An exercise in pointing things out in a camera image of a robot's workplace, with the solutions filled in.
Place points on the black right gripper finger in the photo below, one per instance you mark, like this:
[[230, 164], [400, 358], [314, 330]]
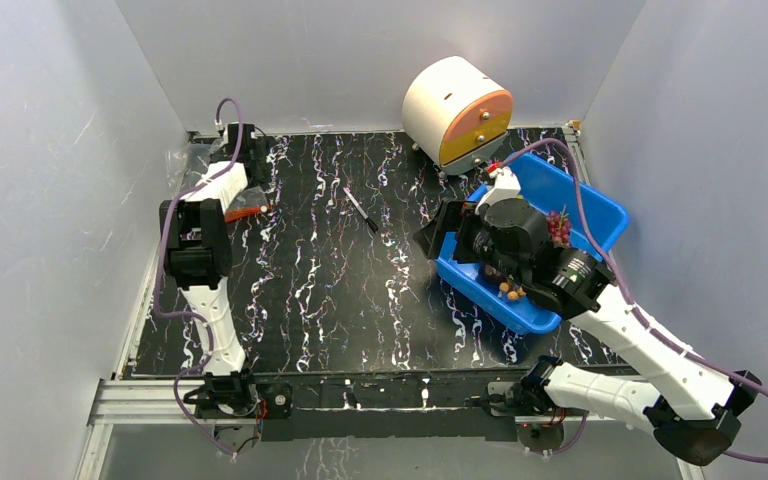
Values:
[[448, 219], [426, 237]]

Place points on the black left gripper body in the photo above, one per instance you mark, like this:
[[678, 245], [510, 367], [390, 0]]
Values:
[[264, 177]]

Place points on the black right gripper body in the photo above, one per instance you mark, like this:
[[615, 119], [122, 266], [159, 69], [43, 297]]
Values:
[[454, 221]]

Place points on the clear zip top bag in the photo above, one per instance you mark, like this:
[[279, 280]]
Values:
[[238, 202]]

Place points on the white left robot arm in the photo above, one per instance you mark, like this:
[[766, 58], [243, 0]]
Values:
[[198, 257]]

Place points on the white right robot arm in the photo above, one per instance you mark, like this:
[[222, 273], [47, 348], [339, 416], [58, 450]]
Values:
[[692, 412]]

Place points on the dark mangosteen green leaves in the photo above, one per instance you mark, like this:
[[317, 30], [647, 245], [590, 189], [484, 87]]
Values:
[[492, 275]]

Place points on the black white marker pen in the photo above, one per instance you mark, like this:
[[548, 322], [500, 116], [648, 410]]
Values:
[[371, 224]]

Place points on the light purple grape bunch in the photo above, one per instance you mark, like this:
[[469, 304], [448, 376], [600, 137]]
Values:
[[559, 227]]

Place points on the white round drawer cabinet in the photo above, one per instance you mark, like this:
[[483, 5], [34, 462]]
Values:
[[456, 115]]

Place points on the blue plastic bin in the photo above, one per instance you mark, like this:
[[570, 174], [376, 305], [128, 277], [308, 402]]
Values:
[[548, 189]]

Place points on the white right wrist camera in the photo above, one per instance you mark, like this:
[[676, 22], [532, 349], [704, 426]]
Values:
[[504, 185]]

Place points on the aluminium frame rail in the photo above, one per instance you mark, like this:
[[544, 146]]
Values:
[[127, 402]]

